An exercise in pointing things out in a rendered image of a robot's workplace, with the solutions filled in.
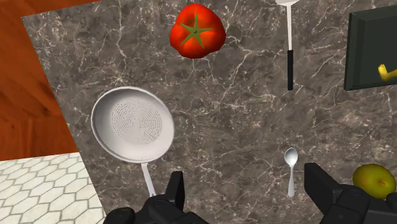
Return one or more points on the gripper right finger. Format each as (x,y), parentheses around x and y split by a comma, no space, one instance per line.
(338,198)

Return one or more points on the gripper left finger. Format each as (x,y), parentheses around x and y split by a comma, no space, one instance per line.
(169,200)

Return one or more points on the green-yellow apple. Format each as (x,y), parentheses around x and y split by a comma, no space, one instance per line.
(373,180)

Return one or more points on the silver spoon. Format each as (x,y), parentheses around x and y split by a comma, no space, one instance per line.
(291,167)

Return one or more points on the white strainer pan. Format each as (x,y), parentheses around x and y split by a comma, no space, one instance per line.
(133,124)

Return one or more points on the yellow banana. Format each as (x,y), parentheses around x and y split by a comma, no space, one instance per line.
(385,74)

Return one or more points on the dark green tray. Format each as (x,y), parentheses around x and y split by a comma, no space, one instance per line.
(369,46)

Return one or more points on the red tomato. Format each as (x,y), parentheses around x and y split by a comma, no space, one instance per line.
(197,31)

